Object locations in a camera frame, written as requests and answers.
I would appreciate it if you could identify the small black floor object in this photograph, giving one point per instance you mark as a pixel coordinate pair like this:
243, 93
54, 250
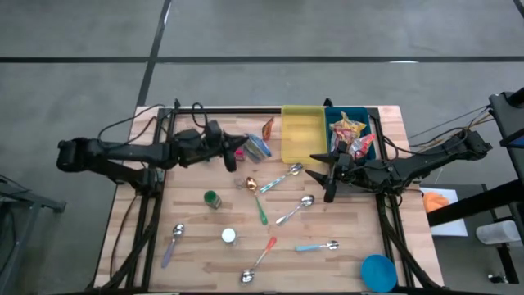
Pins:
497, 278

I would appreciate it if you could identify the white plastic roll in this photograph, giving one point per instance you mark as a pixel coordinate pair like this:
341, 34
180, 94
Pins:
497, 232

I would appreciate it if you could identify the white paper sheet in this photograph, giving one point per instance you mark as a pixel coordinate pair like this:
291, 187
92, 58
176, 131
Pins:
450, 227

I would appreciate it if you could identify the orange red snack bag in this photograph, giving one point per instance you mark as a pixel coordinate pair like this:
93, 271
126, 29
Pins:
340, 141

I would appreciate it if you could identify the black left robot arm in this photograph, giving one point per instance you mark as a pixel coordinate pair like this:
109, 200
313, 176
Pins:
123, 153

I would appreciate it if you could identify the black aluminium table frame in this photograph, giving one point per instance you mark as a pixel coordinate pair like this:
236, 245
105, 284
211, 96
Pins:
229, 110

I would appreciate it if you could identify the green lid spice jar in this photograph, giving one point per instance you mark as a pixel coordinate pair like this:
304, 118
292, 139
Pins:
211, 198

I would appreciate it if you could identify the glass herb jar white lid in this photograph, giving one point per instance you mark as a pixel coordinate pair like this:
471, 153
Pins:
228, 235

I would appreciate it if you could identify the blue yellow snack bag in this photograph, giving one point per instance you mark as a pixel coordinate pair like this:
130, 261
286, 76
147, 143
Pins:
258, 148

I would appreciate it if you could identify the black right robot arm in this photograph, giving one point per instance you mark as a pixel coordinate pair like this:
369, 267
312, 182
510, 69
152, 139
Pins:
430, 160

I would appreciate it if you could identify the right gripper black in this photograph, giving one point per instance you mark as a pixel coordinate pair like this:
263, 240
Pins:
348, 172

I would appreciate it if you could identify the red lid spice tin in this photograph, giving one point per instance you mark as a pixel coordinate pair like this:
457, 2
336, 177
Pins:
240, 155

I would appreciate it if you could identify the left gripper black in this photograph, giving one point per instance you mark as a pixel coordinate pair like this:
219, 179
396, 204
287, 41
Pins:
204, 147

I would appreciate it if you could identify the orange brown seasoning packet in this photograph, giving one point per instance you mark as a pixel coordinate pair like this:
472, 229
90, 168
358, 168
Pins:
268, 130

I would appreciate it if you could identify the yellow plastic bin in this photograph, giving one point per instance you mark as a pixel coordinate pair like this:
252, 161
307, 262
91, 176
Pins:
303, 135

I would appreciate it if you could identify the orange silver snack bag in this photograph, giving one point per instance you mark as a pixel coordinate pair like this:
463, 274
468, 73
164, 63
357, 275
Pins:
362, 144

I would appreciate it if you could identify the plain silver metal spoon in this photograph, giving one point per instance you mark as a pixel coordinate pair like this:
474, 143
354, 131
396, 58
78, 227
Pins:
307, 201

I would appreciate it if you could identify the black metal stand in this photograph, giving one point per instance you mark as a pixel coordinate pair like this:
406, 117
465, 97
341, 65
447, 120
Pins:
507, 119

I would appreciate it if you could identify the dark grey metal stand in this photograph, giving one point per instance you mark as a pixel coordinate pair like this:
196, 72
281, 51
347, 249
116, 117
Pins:
41, 201

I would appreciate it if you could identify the teal blue plastic bin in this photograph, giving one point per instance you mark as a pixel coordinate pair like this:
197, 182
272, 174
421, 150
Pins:
333, 114

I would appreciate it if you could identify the blue round lid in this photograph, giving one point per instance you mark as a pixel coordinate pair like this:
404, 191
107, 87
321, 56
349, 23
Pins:
378, 273

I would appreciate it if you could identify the orange soft object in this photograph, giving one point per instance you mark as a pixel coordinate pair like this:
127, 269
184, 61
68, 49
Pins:
435, 202

